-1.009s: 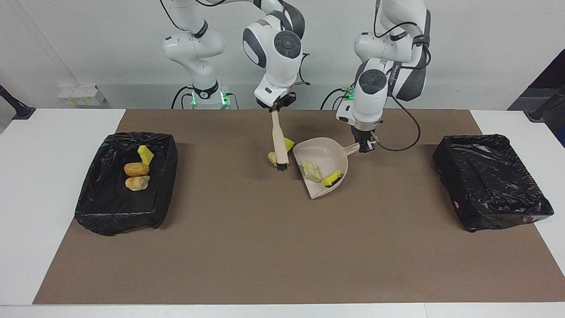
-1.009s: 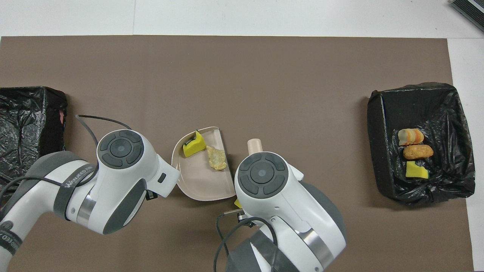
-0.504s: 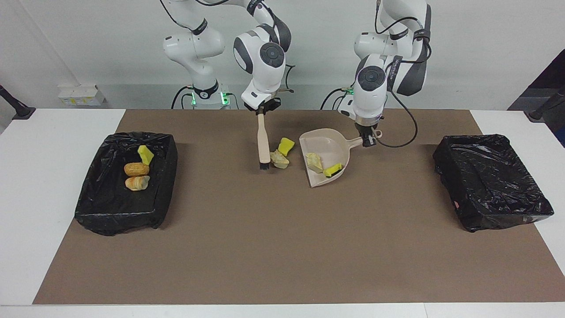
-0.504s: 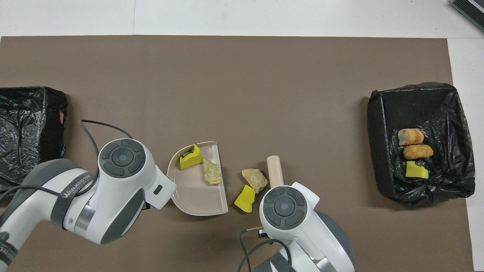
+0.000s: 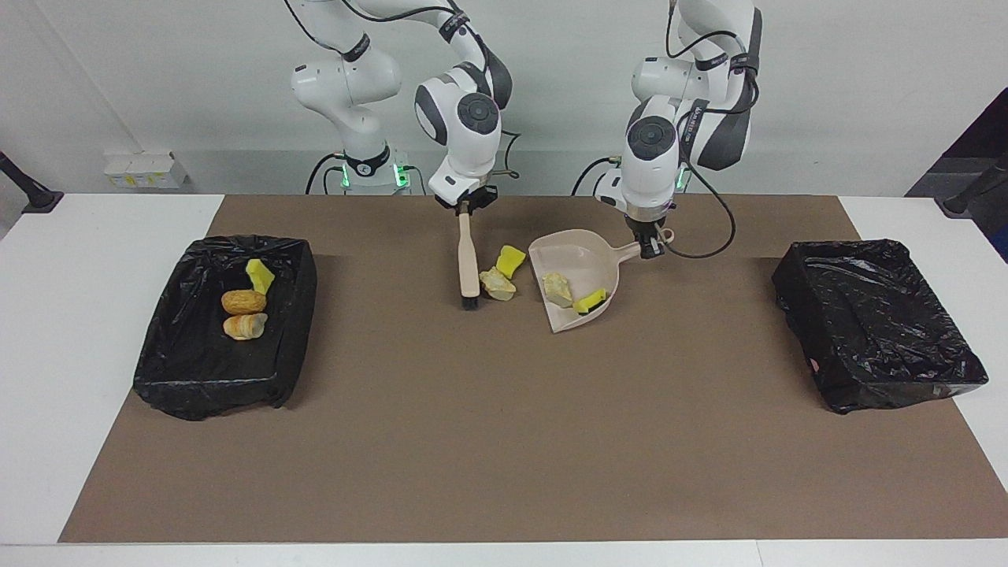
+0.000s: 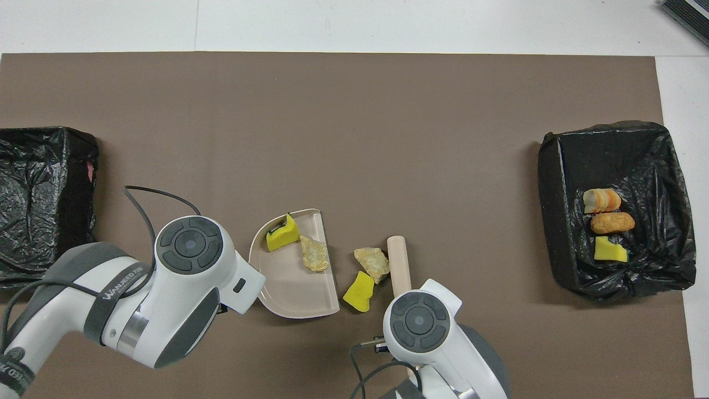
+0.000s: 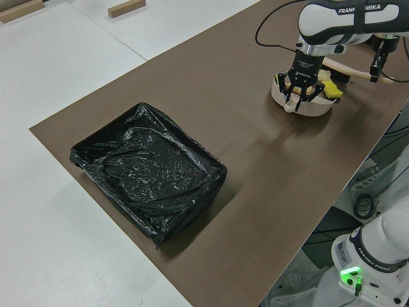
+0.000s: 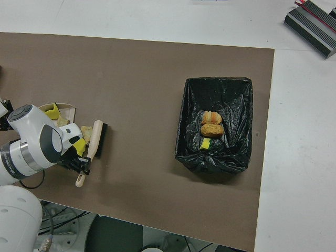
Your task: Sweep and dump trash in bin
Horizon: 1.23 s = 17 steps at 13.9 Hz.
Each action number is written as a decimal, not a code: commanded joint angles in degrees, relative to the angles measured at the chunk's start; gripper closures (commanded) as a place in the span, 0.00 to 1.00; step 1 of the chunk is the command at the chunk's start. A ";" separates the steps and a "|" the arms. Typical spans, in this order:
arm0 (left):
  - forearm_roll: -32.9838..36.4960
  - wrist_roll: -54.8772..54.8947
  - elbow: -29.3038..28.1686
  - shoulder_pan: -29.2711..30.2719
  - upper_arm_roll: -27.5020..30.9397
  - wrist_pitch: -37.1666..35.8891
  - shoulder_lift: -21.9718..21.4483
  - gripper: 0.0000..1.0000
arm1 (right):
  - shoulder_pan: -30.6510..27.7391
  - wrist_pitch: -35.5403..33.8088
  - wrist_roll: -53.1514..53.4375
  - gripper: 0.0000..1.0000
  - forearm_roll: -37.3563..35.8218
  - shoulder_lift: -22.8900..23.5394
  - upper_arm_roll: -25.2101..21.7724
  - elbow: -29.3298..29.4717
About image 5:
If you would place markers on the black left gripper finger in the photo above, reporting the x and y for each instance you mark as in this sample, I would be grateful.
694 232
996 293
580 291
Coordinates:
650 249

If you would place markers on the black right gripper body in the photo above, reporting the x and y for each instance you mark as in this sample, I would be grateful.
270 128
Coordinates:
480 195

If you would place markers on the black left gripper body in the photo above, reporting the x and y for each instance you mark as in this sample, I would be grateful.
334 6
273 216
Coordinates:
648 228

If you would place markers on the beige brush with black bristles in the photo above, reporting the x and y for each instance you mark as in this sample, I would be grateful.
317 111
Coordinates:
468 260

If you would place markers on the yellow sponge piece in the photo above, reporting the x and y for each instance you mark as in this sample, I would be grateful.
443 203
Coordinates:
591 302
510 260
260 276

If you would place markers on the beige plastic dustpan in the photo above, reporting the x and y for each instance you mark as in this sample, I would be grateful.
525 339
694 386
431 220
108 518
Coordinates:
583 264

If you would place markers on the orange white striped pastry toy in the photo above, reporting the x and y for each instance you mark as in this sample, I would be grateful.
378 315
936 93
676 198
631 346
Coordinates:
245 326
498 285

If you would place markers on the pale beige rock-like chunk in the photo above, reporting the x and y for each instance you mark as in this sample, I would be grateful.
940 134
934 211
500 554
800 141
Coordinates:
557 290

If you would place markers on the brown potato-shaped toy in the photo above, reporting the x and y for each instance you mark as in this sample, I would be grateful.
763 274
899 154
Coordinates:
243 302

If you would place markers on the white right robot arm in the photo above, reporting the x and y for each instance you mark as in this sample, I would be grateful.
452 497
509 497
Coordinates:
465 150

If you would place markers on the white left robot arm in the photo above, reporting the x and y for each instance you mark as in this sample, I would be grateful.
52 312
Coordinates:
650 173

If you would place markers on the black-lined bin with pink mark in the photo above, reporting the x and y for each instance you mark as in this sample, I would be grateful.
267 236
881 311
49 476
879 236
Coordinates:
874 331

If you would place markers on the black-lined trash bin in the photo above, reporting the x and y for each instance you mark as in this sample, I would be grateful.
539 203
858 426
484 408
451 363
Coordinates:
205 370

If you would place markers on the brown table mat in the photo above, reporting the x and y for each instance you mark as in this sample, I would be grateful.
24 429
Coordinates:
472 441

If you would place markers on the black stand leg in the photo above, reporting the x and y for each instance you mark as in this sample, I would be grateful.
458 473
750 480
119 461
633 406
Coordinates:
31 197
972 193

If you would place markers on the white wall socket box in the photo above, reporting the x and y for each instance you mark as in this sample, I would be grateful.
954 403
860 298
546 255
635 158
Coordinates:
146 170

